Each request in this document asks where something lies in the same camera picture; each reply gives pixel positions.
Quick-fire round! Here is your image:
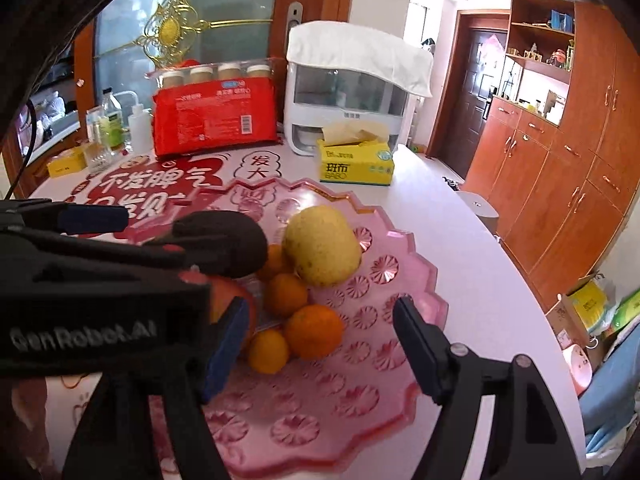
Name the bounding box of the red apple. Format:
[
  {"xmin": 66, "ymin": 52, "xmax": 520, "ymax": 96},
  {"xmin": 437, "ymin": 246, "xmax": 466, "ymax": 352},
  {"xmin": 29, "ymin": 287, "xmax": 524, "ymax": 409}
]
[{"xmin": 179, "ymin": 268, "xmax": 260, "ymax": 351}]

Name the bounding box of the small orange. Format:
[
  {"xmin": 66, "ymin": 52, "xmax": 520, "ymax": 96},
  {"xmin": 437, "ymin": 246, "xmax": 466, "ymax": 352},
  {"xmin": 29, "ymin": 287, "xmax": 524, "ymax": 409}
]
[
  {"xmin": 247, "ymin": 328, "xmax": 290, "ymax": 375},
  {"xmin": 256, "ymin": 244, "xmax": 293, "ymax": 282}
]

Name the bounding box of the pink glass fruit bowl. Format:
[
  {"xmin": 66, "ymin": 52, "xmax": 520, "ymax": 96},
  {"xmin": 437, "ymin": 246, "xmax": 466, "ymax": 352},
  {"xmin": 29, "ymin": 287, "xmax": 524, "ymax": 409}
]
[{"xmin": 117, "ymin": 174, "xmax": 450, "ymax": 480}]

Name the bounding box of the yellow pear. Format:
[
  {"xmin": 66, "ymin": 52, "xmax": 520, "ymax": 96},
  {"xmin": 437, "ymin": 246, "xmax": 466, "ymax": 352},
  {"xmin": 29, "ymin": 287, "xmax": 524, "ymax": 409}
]
[{"xmin": 282, "ymin": 205, "xmax": 362, "ymax": 288}]

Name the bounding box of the dark avocado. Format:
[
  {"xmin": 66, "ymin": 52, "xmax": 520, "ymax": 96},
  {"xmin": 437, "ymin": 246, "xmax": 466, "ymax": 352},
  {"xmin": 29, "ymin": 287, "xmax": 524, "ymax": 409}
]
[{"xmin": 170, "ymin": 210, "xmax": 269, "ymax": 278}]

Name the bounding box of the person's left hand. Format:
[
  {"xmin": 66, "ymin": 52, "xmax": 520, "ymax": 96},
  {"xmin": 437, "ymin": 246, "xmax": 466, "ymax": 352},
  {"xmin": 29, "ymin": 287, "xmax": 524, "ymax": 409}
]
[{"xmin": 10, "ymin": 378, "xmax": 58, "ymax": 479}]

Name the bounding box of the yellow flat box left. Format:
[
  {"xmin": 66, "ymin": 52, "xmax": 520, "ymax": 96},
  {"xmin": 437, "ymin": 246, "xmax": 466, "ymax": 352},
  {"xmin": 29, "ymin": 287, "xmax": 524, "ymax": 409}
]
[{"xmin": 47, "ymin": 146, "xmax": 87, "ymax": 178}]

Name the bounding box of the clear glass cup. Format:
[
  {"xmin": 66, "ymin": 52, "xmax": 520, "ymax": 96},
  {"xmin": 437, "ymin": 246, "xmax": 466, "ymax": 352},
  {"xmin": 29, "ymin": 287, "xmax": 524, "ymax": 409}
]
[{"xmin": 82, "ymin": 142, "xmax": 113, "ymax": 174}]

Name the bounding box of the clear plastic bottle green label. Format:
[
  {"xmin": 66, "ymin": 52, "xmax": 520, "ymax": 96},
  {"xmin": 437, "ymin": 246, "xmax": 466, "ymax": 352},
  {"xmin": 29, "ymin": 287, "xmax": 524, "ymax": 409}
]
[{"xmin": 99, "ymin": 87, "xmax": 124, "ymax": 153}]

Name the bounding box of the white squeeze bottle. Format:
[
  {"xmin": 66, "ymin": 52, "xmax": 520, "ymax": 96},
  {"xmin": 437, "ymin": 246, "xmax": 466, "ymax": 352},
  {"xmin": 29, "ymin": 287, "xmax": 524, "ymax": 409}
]
[{"xmin": 114, "ymin": 90, "xmax": 153, "ymax": 155}]

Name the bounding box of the printed pink tablecloth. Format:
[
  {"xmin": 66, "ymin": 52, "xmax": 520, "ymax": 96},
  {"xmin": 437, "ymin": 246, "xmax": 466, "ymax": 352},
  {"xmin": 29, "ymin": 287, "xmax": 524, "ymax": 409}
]
[{"xmin": 36, "ymin": 144, "xmax": 585, "ymax": 479}]

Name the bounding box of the pack of beige jars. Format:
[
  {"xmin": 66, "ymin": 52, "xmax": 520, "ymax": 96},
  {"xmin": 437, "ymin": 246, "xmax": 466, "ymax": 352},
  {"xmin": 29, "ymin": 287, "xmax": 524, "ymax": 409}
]
[{"xmin": 145, "ymin": 58, "xmax": 282, "ymax": 89}]

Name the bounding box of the red snack package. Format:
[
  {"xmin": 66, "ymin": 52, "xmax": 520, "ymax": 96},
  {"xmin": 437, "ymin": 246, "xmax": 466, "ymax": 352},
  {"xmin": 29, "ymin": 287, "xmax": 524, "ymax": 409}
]
[{"xmin": 153, "ymin": 77, "xmax": 279, "ymax": 158}]

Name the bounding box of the gold door ornament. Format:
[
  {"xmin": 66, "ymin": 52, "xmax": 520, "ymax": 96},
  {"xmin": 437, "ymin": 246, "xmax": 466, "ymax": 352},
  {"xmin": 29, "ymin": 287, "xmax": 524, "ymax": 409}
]
[{"xmin": 94, "ymin": 0, "xmax": 274, "ymax": 67}]

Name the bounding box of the white countertop appliance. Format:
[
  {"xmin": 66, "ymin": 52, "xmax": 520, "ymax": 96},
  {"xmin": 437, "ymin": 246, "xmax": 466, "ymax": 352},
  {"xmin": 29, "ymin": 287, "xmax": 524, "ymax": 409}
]
[{"xmin": 283, "ymin": 61, "xmax": 416, "ymax": 156}]

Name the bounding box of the yellow tissue box right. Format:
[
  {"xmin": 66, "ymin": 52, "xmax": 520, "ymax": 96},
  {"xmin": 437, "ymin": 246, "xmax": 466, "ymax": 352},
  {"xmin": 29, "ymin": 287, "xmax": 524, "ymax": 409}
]
[{"xmin": 317, "ymin": 119, "xmax": 395, "ymax": 186}]

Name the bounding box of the white towel on appliance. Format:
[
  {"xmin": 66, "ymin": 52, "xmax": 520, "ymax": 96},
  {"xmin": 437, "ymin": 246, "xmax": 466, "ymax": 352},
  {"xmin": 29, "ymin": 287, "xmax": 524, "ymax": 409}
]
[{"xmin": 286, "ymin": 21, "xmax": 433, "ymax": 99}]

